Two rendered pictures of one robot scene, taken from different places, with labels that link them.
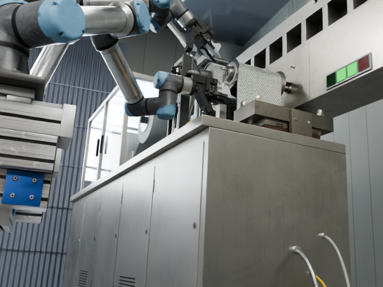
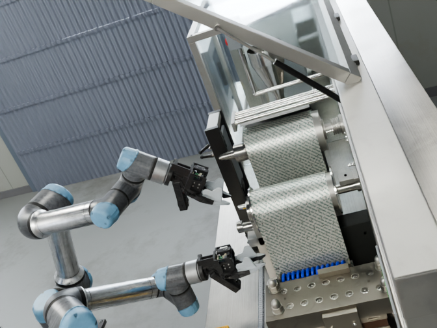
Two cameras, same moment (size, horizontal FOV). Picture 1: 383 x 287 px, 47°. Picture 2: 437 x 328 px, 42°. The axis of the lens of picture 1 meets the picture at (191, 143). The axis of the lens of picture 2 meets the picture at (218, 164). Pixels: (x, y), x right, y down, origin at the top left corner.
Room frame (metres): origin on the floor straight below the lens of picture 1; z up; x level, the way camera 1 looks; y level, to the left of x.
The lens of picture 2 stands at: (0.63, -1.07, 2.20)
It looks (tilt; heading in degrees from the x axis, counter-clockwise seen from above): 26 degrees down; 39
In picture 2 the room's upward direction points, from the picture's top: 22 degrees counter-clockwise
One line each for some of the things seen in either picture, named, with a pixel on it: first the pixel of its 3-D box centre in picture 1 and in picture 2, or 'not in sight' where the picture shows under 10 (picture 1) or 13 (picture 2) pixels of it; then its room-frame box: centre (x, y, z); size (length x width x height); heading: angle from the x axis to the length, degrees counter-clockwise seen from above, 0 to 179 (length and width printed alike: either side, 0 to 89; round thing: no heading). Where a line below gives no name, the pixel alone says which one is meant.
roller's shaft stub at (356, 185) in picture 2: (282, 87); (348, 186); (1.98, -0.43, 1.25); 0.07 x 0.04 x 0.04; 114
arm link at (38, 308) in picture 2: not in sight; (52, 310); (1.56, 0.68, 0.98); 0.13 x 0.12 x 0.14; 6
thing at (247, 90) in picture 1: (259, 103); (305, 246); (1.85, -0.30, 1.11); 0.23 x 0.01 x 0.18; 114
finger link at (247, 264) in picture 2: (227, 92); (249, 263); (1.76, -0.14, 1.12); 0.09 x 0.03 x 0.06; 105
